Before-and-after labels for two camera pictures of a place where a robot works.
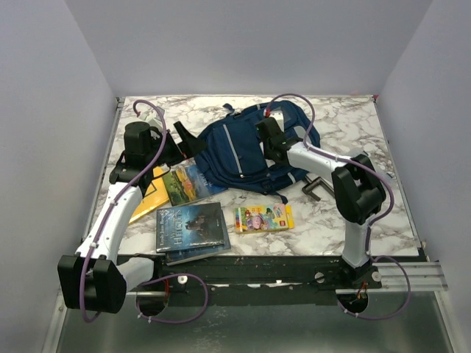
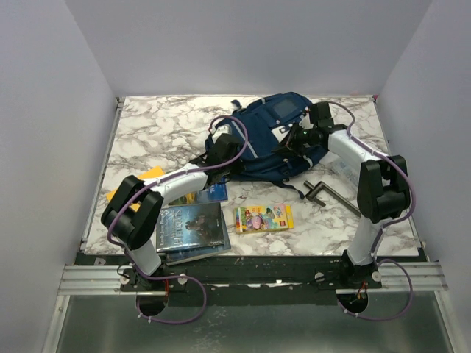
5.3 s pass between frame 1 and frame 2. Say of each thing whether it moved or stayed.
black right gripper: moved
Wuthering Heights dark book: stayed
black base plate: stayed
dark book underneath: stayed
